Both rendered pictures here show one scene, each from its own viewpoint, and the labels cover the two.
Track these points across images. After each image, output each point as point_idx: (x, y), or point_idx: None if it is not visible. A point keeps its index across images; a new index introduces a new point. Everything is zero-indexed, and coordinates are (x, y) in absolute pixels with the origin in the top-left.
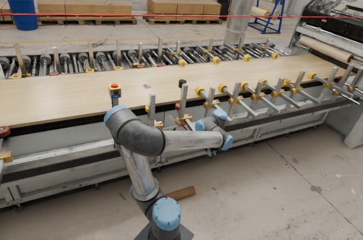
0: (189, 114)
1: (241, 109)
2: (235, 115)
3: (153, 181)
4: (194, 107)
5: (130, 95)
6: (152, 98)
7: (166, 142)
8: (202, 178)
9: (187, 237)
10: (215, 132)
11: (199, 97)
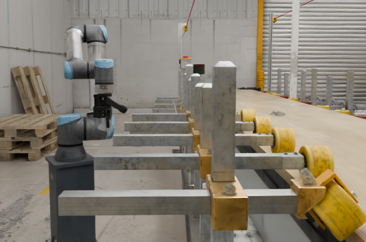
0: None
1: (268, 236)
2: (249, 232)
3: (92, 102)
4: (236, 151)
5: None
6: (184, 78)
7: (67, 35)
8: None
9: (56, 163)
10: (75, 55)
11: None
